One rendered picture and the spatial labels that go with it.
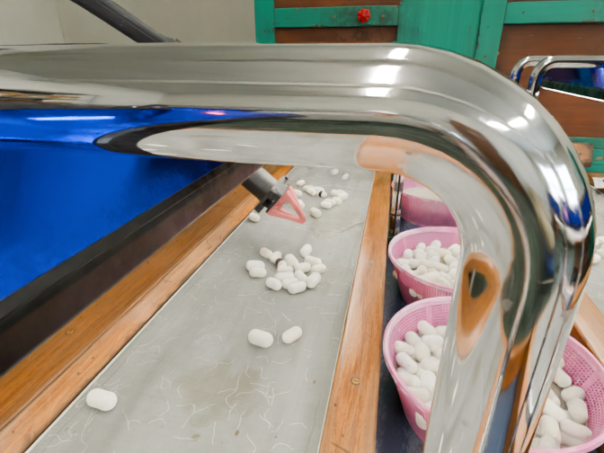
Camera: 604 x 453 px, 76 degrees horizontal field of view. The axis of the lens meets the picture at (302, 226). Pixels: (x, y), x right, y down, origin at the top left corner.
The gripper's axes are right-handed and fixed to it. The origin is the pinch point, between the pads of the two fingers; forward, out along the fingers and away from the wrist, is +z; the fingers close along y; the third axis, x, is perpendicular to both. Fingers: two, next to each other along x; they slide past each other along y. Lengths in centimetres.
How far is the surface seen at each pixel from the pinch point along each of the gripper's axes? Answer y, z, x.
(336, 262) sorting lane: -7.1, 10.4, -1.0
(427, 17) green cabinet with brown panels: 71, -8, -50
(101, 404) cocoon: -48, -7, 12
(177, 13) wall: 161, -119, 27
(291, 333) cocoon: -31.9, 6.7, -0.2
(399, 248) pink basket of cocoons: 1.1, 19.6, -9.3
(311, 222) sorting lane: 12.1, 3.6, 4.5
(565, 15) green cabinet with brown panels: 69, 23, -75
